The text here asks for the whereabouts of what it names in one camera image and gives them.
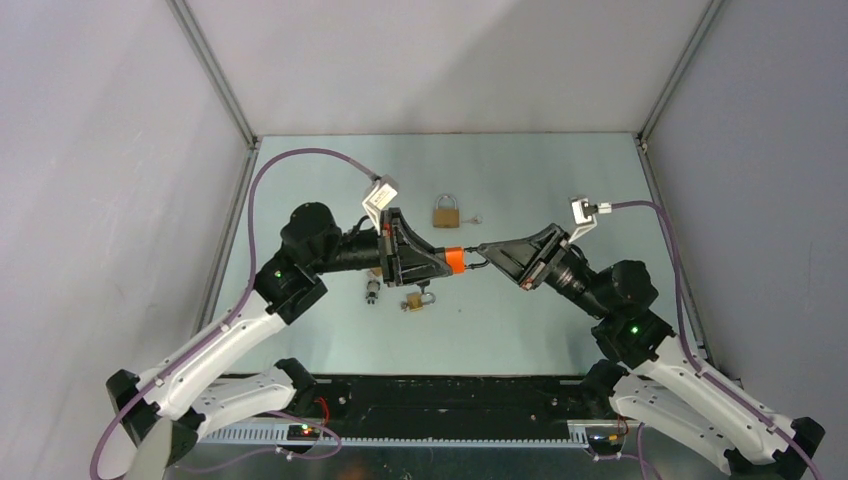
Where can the orange black padlock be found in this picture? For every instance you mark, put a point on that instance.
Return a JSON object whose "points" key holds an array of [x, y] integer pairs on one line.
{"points": [[455, 258]]}

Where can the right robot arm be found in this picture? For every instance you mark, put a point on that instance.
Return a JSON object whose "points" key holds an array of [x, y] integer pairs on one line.
{"points": [[648, 374]]}

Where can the right aluminium frame post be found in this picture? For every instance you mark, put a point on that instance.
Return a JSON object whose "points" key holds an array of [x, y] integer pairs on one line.
{"points": [[680, 68]]}

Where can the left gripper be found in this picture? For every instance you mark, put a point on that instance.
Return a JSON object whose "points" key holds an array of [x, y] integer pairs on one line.
{"points": [[404, 255]]}

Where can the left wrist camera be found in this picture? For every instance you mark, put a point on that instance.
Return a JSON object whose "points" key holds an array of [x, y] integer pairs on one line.
{"points": [[378, 196]]}

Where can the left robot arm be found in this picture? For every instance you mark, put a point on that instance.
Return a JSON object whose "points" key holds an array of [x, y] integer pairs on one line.
{"points": [[180, 390]]}

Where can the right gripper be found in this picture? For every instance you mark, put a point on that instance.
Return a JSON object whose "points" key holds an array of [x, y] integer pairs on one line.
{"points": [[529, 261]]}

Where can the small closed brass padlock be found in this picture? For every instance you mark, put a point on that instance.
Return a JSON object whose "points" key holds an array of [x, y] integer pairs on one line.
{"points": [[417, 301]]}

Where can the left aluminium frame post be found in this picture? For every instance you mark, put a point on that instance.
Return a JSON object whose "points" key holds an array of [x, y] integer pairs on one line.
{"points": [[209, 63]]}

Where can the large brass padlock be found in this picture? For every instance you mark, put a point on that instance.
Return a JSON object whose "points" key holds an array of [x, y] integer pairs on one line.
{"points": [[446, 213]]}

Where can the aluminium frame post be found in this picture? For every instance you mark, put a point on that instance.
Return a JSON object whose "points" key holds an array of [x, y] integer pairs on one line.
{"points": [[209, 63], [680, 68]]}

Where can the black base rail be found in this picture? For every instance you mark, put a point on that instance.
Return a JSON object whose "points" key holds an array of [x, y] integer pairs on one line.
{"points": [[453, 408]]}

